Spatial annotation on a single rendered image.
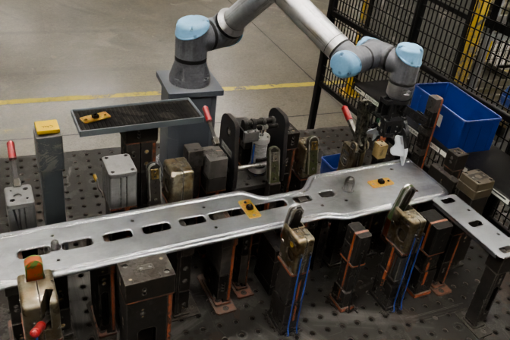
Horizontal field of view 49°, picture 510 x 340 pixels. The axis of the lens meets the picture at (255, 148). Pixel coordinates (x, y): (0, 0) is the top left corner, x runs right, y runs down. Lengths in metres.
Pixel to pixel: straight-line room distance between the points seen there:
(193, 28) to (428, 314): 1.20
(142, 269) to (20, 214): 0.38
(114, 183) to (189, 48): 0.65
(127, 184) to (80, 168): 0.77
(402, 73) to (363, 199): 0.40
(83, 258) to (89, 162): 0.96
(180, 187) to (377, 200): 0.60
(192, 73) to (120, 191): 0.62
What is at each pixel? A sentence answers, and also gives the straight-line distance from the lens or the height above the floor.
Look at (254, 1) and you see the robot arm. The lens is 1.93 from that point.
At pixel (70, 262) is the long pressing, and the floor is 1.00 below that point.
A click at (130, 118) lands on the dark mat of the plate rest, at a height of 1.16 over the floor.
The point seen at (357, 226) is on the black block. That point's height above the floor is 0.99.
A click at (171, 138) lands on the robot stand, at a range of 2.12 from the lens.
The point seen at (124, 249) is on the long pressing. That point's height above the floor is 1.00.
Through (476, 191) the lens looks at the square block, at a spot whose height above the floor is 1.03.
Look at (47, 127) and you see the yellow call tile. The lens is 1.67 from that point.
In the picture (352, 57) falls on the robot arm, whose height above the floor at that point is 1.44.
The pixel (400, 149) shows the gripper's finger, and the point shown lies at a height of 1.16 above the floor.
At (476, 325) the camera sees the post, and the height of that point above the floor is 0.71.
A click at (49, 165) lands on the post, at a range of 1.71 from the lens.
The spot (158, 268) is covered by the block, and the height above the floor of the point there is 1.03.
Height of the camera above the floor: 1.96
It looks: 30 degrees down
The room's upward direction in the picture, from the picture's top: 7 degrees clockwise
